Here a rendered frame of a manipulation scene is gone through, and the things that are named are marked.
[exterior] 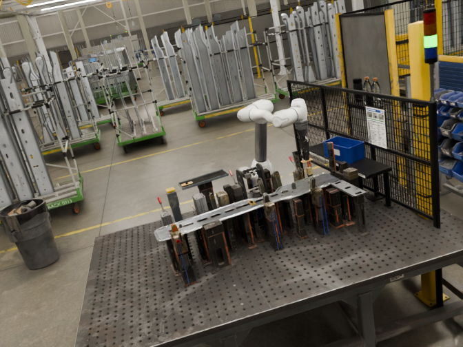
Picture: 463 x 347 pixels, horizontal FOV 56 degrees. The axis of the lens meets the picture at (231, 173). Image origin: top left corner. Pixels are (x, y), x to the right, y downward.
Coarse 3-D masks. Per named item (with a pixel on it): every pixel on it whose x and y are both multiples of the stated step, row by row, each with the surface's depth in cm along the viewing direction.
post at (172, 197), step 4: (172, 192) 317; (168, 196) 316; (172, 196) 317; (176, 196) 318; (168, 200) 320; (172, 200) 318; (176, 200) 319; (172, 204) 319; (176, 204) 320; (172, 208) 320; (176, 208) 321; (172, 212) 323; (176, 212) 322; (180, 212) 323; (176, 216) 323; (180, 216) 324; (176, 220) 324; (180, 220) 325; (188, 240) 335
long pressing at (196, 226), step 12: (300, 180) 326; (324, 180) 318; (336, 180) 314; (276, 192) 315; (288, 192) 311; (300, 192) 307; (228, 204) 311; (240, 204) 307; (204, 216) 301; (216, 216) 297; (228, 216) 294; (168, 228) 295; (180, 228) 292; (192, 228) 288
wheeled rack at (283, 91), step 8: (320, 24) 999; (280, 32) 950; (280, 40) 956; (272, 64) 1055; (288, 72) 1074; (328, 80) 1045; (336, 80) 1024; (280, 88) 1051; (296, 88) 1031; (304, 88) 1011; (312, 88) 1004; (280, 96) 1083
